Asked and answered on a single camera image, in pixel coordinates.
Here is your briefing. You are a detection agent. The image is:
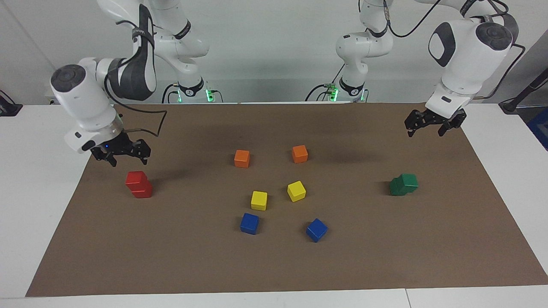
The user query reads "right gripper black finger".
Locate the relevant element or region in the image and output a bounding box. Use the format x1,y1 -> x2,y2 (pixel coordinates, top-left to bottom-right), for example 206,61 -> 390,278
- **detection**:
90,148 -> 119,168
134,139 -> 152,166

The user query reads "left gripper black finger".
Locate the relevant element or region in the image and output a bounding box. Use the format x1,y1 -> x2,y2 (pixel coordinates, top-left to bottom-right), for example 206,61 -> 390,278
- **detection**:
405,110 -> 423,138
438,109 -> 467,137

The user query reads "green wooden cube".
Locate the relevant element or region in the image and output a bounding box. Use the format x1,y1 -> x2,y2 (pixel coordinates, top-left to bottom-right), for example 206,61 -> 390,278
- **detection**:
389,177 -> 407,196
401,173 -> 419,192

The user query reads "black stand pole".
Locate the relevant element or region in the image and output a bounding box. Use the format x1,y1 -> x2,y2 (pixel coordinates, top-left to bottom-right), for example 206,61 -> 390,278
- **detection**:
499,68 -> 548,114

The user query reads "blue box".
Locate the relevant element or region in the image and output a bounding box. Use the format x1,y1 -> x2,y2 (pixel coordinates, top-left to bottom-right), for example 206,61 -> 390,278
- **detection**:
527,107 -> 548,151

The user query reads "black device on table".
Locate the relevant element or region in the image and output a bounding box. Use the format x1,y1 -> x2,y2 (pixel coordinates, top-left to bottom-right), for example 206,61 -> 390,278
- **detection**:
0,90 -> 23,117

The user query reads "yellow wooden cube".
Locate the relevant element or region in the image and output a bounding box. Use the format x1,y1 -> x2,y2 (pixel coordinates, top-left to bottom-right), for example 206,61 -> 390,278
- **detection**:
251,191 -> 268,211
287,181 -> 307,202

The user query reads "blue wooden cube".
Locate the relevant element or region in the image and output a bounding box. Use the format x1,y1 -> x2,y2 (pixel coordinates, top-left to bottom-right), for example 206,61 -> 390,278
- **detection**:
240,213 -> 259,235
306,218 -> 328,243

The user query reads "brown paper table mat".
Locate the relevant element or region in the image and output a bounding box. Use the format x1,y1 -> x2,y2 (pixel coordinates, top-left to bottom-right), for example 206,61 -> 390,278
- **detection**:
26,102 -> 548,297

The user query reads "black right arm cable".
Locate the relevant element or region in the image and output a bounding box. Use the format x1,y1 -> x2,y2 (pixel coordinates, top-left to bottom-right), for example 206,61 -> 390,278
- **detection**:
104,19 -> 168,136

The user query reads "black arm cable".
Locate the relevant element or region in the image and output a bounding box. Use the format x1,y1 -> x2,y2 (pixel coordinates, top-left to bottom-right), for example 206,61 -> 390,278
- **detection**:
383,0 -> 526,100
104,19 -> 168,136

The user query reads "black base cable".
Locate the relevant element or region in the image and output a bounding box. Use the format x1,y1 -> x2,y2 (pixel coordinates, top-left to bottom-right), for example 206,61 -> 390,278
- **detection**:
305,64 -> 343,102
161,83 -> 181,104

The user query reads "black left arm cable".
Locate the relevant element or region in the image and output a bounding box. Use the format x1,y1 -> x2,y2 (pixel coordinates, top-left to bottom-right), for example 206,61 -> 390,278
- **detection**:
383,0 -> 526,100

